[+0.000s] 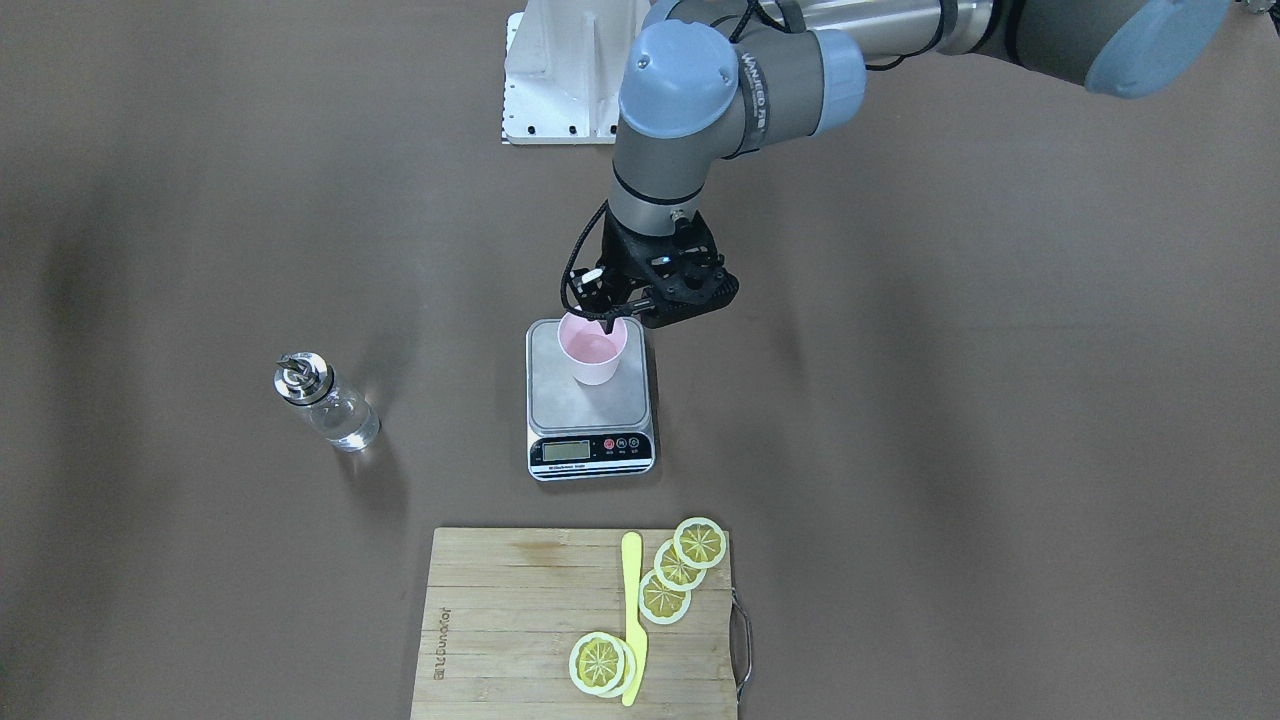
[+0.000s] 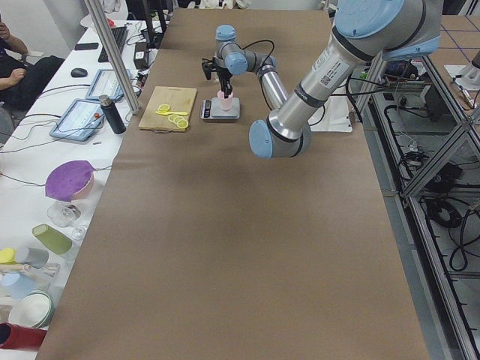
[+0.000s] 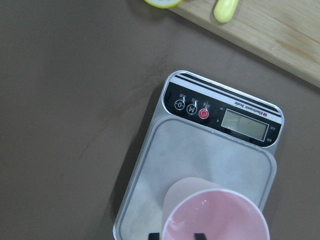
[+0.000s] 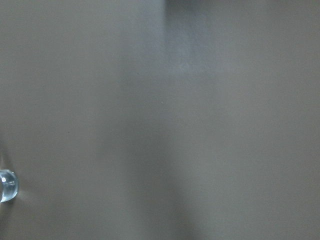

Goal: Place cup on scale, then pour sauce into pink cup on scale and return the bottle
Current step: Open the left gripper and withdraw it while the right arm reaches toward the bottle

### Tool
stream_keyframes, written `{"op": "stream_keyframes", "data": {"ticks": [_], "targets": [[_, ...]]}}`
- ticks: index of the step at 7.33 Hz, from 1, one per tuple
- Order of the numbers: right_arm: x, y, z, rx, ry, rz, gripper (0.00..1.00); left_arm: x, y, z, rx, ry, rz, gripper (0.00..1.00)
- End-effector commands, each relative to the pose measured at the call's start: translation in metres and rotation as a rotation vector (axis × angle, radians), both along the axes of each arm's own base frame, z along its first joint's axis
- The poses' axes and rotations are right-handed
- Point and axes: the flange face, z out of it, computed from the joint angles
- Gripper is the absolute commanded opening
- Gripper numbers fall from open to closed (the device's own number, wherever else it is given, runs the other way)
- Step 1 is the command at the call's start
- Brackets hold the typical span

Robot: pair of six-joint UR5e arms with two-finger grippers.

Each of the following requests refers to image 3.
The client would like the yellow plastic knife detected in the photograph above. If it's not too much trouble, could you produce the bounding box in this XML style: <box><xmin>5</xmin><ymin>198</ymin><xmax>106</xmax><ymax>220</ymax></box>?
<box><xmin>213</xmin><ymin>0</ymin><xmax>239</xmax><ymax>24</ymax></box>

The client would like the digital kitchen scale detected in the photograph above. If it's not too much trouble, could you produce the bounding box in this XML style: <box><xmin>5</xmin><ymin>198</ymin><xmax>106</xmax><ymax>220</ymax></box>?
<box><xmin>113</xmin><ymin>70</ymin><xmax>285</xmax><ymax>240</ymax></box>

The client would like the lemon slice near handle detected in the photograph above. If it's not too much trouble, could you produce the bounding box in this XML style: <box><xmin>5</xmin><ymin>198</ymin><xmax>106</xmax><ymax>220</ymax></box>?
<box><xmin>144</xmin><ymin>0</ymin><xmax>182</xmax><ymax>9</ymax></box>

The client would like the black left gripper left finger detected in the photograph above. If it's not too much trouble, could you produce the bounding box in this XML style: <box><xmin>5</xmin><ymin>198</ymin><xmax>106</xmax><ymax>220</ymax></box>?
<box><xmin>148</xmin><ymin>232</ymin><xmax>160</xmax><ymax>240</ymax></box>

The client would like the pink plastic cup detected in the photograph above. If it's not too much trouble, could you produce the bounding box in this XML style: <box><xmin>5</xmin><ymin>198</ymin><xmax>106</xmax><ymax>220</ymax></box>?
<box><xmin>160</xmin><ymin>177</ymin><xmax>270</xmax><ymax>240</ymax></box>

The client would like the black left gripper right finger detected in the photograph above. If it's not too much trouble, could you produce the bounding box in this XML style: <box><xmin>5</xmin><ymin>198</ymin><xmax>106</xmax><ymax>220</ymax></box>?
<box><xmin>194</xmin><ymin>233</ymin><xmax>207</xmax><ymax>240</ymax></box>

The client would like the wooden cutting board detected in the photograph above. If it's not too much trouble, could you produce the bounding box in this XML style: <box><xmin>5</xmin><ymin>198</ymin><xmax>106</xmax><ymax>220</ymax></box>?
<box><xmin>170</xmin><ymin>0</ymin><xmax>320</xmax><ymax>87</ymax></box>

